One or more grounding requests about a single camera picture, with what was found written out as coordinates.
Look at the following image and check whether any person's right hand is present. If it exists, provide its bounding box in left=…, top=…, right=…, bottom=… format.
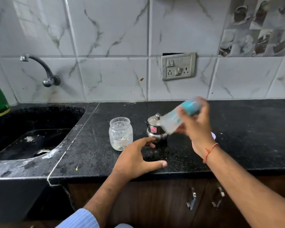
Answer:
left=174, top=97, right=217, bottom=160

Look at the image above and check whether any person's left hand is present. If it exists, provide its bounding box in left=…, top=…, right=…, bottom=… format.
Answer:
left=112, top=137, right=168, bottom=181

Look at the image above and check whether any clear bottle with blue cap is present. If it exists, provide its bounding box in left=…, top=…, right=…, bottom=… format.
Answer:
left=160, top=97, right=203, bottom=135

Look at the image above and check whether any person's left forearm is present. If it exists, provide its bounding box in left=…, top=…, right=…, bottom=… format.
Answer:
left=83, top=172, right=134, bottom=222

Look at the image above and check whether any person's right forearm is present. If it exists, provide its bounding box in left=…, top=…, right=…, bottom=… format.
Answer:
left=203, top=143, right=285, bottom=228

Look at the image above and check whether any small steel pot with lid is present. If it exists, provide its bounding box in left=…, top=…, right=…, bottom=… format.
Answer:
left=145, top=113, right=169, bottom=146

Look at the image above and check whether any brown wooden cabinet door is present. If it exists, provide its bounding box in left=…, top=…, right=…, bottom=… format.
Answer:
left=192, top=174, right=285, bottom=228
left=67, top=179, right=207, bottom=228

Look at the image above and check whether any paper scrap inside jar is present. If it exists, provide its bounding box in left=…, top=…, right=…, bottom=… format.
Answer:
left=114, top=136, right=130, bottom=150

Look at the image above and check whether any red thread wrist band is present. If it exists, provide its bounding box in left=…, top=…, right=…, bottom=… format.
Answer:
left=203, top=142, right=219, bottom=164

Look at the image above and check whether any clear plastic jar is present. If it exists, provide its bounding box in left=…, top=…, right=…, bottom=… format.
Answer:
left=108, top=117, right=133, bottom=152

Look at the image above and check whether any blue striped shirt sleeve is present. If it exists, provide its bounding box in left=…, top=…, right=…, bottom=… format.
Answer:
left=54, top=208, right=108, bottom=228

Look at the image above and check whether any black stone sink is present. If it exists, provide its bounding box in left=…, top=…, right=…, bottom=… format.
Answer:
left=0, top=105, right=86, bottom=162

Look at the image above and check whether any green dish soap bottle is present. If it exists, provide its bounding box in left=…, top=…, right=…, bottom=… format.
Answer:
left=0, top=83, right=11, bottom=118

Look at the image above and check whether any grey wall switch socket panel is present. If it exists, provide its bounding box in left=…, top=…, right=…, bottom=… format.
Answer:
left=161, top=52, right=197, bottom=81

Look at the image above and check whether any metal cabinet handle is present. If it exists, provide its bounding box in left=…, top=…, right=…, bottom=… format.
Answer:
left=211, top=187, right=225, bottom=210
left=186, top=187, right=197, bottom=211

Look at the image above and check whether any metal wall faucet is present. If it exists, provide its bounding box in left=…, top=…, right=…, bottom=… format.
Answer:
left=20, top=54, right=61, bottom=88

